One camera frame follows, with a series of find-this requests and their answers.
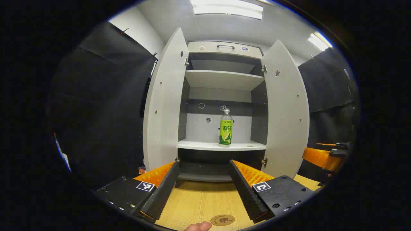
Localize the round brown coaster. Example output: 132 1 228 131
210 214 235 226

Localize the grey cabinet drawer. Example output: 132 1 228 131
188 41 264 59

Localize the green label drink bottle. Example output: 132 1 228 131
219 108 233 147

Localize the grey cabinet door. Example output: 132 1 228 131
260 39 310 178
143 27 190 172

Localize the black backdrop cloth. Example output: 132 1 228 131
48 21 158 190
297 48 358 183

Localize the long ceiling light panel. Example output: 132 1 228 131
190 0 264 20

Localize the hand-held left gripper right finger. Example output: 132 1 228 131
229 159 317 224

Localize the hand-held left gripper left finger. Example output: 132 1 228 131
95 161 180 221

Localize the grey cabinet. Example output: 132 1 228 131
178 41 268 182

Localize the small ceiling light panel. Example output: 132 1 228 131
308 31 333 52

